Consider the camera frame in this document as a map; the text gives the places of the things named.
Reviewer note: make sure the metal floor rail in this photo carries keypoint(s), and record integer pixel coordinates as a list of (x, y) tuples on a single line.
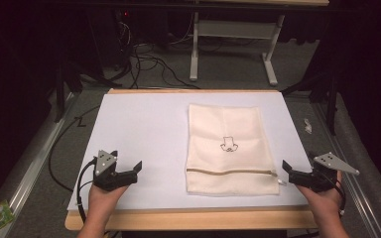
[(29, 168), (350, 185)]

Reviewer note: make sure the clear plastic scrap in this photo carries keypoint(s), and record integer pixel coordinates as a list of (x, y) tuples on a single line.
[(308, 126)]

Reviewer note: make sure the white table sheet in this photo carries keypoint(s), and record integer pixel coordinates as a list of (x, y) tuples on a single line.
[(145, 132)]

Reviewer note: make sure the wooden table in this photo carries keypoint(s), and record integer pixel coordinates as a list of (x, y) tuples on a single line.
[(185, 219)]

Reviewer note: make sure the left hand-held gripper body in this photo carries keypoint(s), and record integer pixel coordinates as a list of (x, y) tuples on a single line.
[(110, 180)]

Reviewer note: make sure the white metal desk frame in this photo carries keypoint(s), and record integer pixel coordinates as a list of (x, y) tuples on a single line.
[(194, 49)]

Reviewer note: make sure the cream mesh laundry bag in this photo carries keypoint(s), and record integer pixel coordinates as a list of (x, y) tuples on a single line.
[(228, 129)]

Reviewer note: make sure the person's left hand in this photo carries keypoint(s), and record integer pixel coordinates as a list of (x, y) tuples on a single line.
[(101, 203)]

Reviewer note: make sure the black tripod stand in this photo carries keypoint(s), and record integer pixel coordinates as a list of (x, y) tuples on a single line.
[(332, 99), (60, 89)]

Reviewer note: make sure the person's right hand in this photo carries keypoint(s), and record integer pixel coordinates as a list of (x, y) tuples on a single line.
[(325, 203)]

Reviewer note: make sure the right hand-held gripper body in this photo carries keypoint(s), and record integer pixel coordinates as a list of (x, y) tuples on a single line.
[(317, 180)]

